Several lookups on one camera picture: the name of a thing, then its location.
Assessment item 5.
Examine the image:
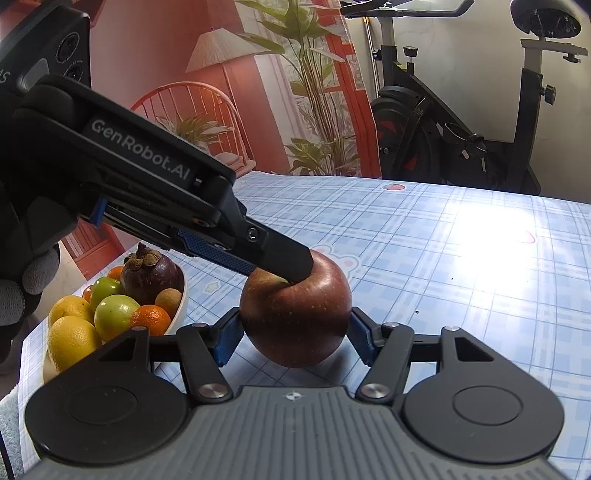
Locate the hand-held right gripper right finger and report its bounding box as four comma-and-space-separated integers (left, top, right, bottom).
348, 305, 498, 403

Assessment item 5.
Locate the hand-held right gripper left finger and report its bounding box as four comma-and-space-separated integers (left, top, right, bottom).
95, 307, 245, 403

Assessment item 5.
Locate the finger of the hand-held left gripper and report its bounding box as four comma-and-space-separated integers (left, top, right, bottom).
232, 215, 315, 283
177, 229, 258, 278

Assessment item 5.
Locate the beige oval plate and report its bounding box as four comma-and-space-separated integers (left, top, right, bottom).
42, 265, 189, 385

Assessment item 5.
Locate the dark purple mangosteen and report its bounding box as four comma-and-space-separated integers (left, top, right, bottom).
120, 243, 184, 306

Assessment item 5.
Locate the red apple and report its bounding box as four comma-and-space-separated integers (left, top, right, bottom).
239, 248, 353, 368

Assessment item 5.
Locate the yellow lemon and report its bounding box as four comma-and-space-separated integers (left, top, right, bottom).
49, 295, 96, 326

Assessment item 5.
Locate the yellow orange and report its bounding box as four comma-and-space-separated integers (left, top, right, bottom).
47, 316, 103, 374

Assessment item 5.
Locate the person's left hand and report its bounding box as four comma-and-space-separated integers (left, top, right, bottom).
0, 180, 78, 373

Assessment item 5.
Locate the brown longan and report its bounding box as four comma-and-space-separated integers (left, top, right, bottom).
154, 288, 182, 319

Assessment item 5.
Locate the blue plaid tablecloth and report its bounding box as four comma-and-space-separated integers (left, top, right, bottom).
18, 172, 591, 480

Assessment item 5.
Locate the printed red backdrop cloth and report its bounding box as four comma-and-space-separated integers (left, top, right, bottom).
60, 0, 385, 283

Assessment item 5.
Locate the black exercise bike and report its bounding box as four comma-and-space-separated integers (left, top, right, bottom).
339, 0, 583, 195

